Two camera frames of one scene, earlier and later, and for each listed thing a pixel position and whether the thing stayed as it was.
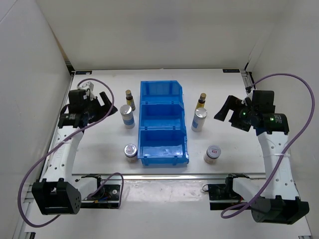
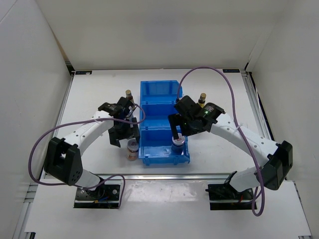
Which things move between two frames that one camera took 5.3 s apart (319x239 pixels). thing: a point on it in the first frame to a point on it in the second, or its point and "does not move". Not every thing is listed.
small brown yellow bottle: [129, 99] does not move
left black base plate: [105, 195] does not move
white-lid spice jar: [213, 152] to [177, 145]
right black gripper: [232, 103] to [176, 120]
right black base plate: [222, 196] does not move
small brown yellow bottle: [201, 101] does not move
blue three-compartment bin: [162, 139] does not move
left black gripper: [107, 103] to [114, 140]
